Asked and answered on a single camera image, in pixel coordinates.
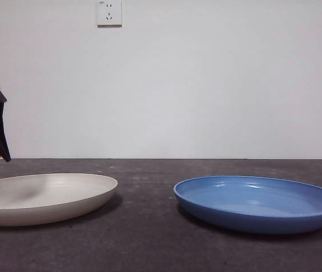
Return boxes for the blue round plate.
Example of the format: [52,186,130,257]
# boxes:
[173,175,322,235]

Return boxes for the white round plate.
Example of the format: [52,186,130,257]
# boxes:
[0,173,119,227]

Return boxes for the white wall socket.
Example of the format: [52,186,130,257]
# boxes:
[97,0,123,28]

